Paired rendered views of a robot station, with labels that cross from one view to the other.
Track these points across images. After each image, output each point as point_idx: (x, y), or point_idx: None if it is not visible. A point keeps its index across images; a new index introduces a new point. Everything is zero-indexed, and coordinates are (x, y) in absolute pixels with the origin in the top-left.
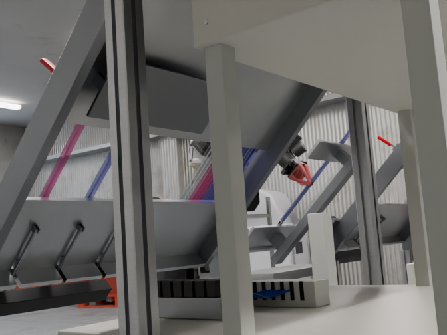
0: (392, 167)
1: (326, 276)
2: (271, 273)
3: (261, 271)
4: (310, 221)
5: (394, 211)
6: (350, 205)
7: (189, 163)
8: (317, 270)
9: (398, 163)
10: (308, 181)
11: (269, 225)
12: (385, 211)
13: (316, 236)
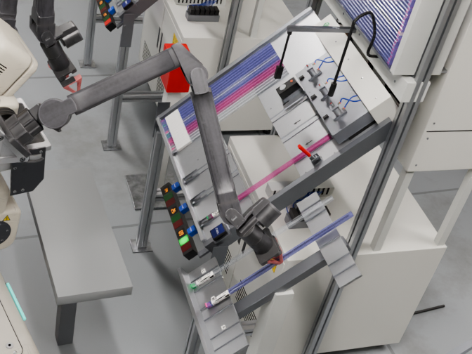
0: (310, 184)
1: (276, 338)
2: (129, 286)
3: (80, 262)
4: (277, 300)
5: None
6: None
7: None
8: (268, 336)
9: (318, 181)
10: (281, 261)
11: (238, 319)
12: None
13: (279, 312)
